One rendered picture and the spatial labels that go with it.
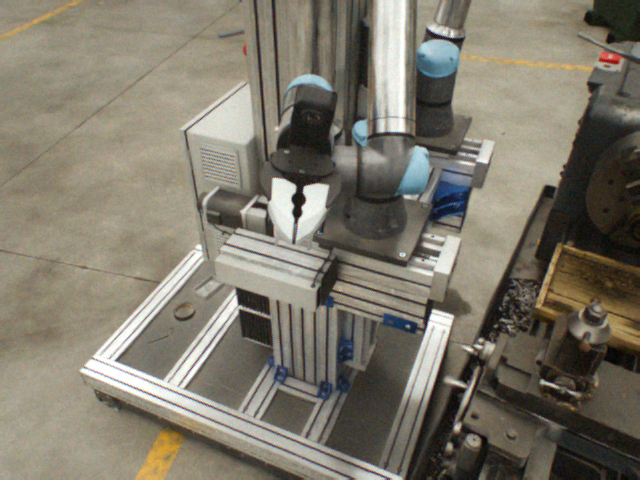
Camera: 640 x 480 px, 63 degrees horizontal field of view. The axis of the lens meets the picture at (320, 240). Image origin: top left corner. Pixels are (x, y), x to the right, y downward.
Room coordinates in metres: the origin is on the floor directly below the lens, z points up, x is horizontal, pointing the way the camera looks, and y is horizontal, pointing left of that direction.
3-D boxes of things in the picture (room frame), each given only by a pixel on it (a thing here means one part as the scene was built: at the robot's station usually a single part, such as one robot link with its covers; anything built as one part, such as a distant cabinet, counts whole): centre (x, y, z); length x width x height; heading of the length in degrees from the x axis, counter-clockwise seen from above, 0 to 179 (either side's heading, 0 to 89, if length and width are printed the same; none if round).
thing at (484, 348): (0.76, -0.36, 0.95); 0.07 x 0.04 x 0.04; 60
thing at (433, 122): (1.42, -0.32, 1.21); 0.15 x 0.15 x 0.10
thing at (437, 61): (1.43, -0.32, 1.33); 0.13 x 0.12 x 0.14; 166
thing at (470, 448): (0.57, -0.32, 0.84); 0.04 x 0.04 x 0.10; 60
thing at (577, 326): (0.67, -0.52, 1.13); 0.08 x 0.08 x 0.03
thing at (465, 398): (0.71, -0.37, 0.75); 0.27 x 0.10 x 0.23; 150
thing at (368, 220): (0.96, -0.12, 1.21); 0.15 x 0.15 x 0.10
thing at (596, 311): (0.67, -0.52, 1.17); 0.04 x 0.04 x 0.03
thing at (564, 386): (0.70, -0.53, 0.99); 0.20 x 0.10 x 0.05; 150
